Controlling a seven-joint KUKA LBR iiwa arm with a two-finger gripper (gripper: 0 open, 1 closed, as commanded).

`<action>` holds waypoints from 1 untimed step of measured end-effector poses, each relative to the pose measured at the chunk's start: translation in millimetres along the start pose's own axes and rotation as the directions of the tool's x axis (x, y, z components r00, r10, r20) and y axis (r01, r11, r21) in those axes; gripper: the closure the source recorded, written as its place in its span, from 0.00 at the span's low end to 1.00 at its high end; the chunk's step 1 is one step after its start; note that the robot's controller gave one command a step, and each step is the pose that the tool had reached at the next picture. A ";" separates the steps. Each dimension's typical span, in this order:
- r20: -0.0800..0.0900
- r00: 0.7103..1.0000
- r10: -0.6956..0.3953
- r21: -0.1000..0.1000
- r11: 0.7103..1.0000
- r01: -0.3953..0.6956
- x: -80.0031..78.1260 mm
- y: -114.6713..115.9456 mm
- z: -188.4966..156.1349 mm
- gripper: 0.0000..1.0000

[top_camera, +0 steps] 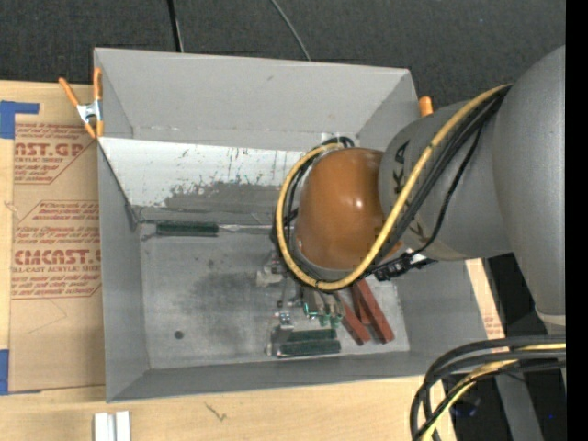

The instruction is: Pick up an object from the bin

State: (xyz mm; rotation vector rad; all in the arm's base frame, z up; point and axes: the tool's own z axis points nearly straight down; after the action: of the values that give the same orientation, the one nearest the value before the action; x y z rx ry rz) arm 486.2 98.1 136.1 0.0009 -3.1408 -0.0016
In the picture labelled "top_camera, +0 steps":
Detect dark green flat block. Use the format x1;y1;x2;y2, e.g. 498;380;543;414
277;339;343;358
155;220;221;238
287;328;339;343

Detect red-brown flat block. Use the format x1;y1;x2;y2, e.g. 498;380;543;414
334;291;372;346
351;278;396;345

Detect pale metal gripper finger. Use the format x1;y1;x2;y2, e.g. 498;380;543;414
255;257;286;289
266;311;297;357

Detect black cylinder on white bracket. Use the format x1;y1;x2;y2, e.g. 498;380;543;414
371;251;438;284

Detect brown cardboard board, red print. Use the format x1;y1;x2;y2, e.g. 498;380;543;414
0;79;107;395

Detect grey metal bin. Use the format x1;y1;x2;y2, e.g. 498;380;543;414
93;47;489;403

